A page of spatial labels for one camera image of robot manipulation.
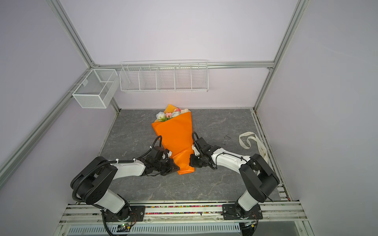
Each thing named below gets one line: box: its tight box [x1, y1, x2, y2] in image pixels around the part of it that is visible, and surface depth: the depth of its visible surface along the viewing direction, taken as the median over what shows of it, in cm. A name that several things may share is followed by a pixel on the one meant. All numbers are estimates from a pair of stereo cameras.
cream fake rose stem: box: [180, 108, 191, 115], surface depth 117 cm
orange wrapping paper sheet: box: [151, 104, 195, 176], surface depth 105 cm
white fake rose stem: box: [156, 111, 170, 122], surface depth 111 cm
